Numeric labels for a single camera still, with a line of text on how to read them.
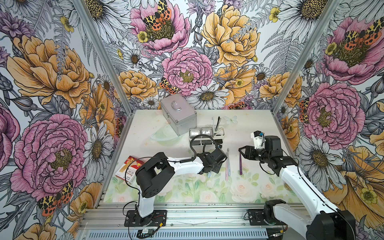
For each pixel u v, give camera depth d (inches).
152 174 19.8
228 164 36.2
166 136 42.4
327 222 15.7
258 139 29.5
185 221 29.3
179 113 40.2
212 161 27.1
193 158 23.7
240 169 35.3
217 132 38.1
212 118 37.2
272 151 24.7
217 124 38.0
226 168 36.1
